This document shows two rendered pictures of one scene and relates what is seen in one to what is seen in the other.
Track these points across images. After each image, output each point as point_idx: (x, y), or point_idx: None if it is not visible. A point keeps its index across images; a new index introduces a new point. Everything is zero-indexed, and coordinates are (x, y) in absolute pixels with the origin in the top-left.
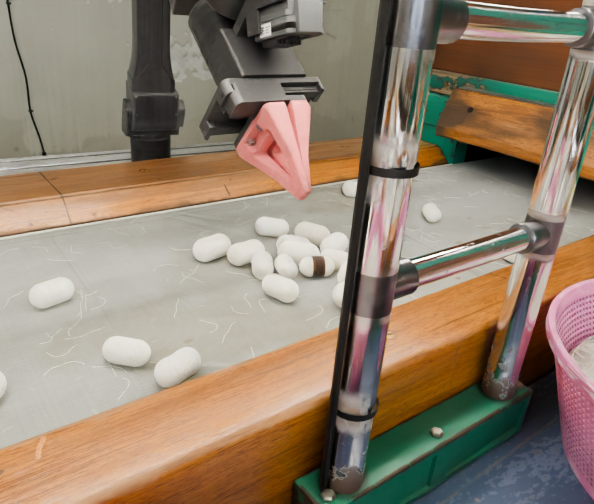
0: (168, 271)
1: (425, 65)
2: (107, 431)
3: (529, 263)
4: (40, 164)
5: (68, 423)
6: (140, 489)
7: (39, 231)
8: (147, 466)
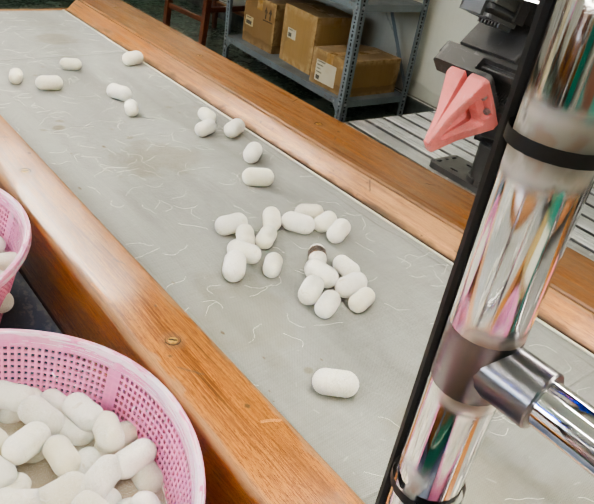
0: None
1: (437, 405)
2: (291, 455)
3: None
4: None
5: (328, 444)
6: (242, 488)
7: None
8: (258, 486)
